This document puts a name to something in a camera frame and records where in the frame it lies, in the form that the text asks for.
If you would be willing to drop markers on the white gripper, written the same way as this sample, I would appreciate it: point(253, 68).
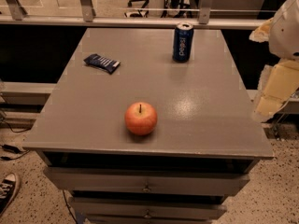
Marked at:
point(286, 32)

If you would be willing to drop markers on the blue pepsi can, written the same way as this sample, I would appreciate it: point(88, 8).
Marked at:
point(182, 44)

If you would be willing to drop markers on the grey drawer cabinet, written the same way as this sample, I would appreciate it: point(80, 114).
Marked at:
point(137, 138)

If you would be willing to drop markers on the black office chair base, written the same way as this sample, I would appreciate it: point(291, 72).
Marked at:
point(146, 9)

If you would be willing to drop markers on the red apple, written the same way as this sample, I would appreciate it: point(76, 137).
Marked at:
point(140, 118)

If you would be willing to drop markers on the blue snack bag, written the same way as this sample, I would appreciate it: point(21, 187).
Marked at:
point(102, 63)

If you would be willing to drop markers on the metal railing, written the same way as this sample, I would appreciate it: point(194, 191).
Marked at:
point(209, 14)

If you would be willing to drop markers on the upper grey drawer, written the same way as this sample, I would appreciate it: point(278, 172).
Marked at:
point(156, 182)

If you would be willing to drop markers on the grey drawer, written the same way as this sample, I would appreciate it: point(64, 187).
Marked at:
point(156, 182)
point(146, 209)

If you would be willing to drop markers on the lower grey drawer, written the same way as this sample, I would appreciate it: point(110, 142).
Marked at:
point(146, 209)

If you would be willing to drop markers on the black power adapter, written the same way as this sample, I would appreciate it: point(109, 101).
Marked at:
point(12, 149)

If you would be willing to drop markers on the black white sneaker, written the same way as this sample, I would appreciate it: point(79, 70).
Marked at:
point(9, 188)

